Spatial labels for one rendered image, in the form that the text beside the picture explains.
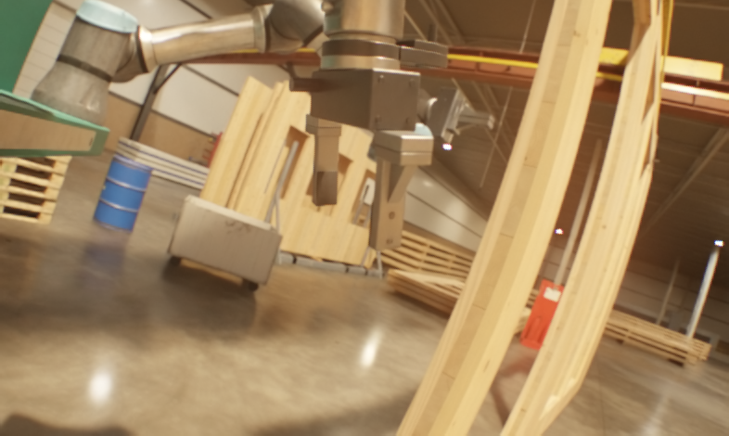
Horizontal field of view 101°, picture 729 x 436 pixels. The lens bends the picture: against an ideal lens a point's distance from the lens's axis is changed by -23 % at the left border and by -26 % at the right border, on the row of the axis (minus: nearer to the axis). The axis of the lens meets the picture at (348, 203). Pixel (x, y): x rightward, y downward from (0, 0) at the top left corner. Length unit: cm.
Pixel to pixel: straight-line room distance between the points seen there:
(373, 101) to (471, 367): 53
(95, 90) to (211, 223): 368
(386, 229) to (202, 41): 71
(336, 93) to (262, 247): 414
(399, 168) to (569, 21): 68
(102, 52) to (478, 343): 87
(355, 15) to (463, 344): 58
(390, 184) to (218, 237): 414
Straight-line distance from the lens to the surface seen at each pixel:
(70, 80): 80
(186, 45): 94
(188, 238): 444
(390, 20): 36
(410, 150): 29
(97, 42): 81
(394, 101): 32
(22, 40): 78
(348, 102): 34
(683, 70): 894
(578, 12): 93
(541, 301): 858
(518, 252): 71
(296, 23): 86
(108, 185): 535
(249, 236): 443
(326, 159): 44
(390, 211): 33
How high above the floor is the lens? 126
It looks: 1 degrees up
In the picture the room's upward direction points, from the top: 21 degrees clockwise
